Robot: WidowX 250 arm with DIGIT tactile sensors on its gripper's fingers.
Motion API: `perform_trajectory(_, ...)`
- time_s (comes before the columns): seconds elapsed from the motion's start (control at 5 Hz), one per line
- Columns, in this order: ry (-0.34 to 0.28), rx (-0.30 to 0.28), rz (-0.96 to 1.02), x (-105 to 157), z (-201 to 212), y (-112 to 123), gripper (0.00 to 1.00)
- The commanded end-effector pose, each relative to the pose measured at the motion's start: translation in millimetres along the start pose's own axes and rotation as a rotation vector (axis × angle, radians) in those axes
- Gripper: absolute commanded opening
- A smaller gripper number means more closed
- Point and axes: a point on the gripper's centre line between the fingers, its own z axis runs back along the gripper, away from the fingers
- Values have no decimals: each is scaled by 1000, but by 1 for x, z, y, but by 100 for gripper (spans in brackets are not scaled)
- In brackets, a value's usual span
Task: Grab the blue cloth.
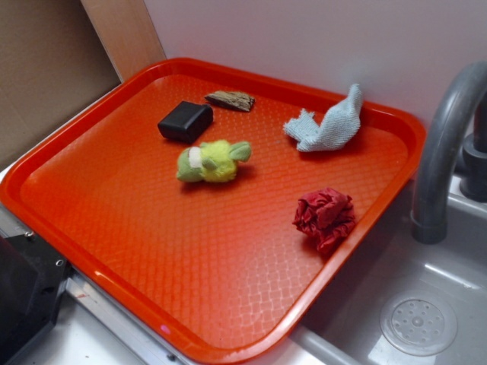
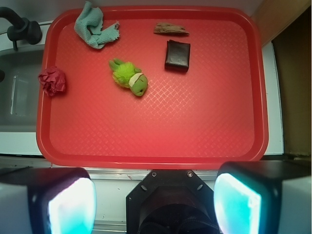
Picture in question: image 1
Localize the crumpled red cloth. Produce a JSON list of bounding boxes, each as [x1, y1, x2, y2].
[[292, 187, 356, 254]]

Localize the dark grey faucet handle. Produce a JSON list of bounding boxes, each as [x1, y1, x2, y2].
[[460, 94, 487, 203]]

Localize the grey plastic sink basin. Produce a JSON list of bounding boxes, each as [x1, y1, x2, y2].
[[291, 178, 486, 364]]

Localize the light wooden board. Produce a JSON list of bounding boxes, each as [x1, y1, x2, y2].
[[81, 0, 167, 82]]

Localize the round sink drain cover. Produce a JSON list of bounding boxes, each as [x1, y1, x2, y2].
[[380, 290, 457, 357]]

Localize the grey toy faucet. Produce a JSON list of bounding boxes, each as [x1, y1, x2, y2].
[[411, 61, 486, 244]]

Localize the brown wood bark piece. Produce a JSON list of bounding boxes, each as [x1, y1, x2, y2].
[[204, 90, 255, 113]]

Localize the orange plastic tray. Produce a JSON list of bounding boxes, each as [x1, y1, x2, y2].
[[1, 59, 425, 364]]

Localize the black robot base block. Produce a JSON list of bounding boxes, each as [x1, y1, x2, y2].
[[1, 234, 70, 364]]

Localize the brown cardboard panel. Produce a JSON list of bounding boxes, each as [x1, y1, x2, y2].
[[1, 1, 119, 168]]

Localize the green yellow plush toy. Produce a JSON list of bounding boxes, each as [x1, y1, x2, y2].
[[176, 140, 252, 183]]

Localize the black rectangular block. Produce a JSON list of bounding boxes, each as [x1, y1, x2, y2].
[[158, 101, 214, 144]]

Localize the light blue cloth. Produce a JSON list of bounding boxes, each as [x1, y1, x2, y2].
[[283, 84, 363, 152]]

